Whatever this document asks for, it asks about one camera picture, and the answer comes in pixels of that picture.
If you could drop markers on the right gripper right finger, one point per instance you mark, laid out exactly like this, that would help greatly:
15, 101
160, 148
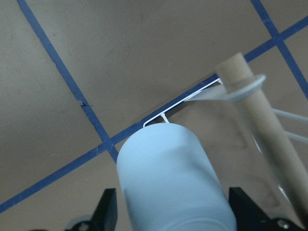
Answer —
250, 217

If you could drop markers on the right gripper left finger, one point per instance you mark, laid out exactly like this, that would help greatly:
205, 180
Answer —
104, 217

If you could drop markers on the light blue cup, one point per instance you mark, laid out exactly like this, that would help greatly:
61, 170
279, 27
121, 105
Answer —
169, 183

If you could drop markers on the wooden rack dowel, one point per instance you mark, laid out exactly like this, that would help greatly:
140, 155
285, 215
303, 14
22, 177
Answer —
258, 115

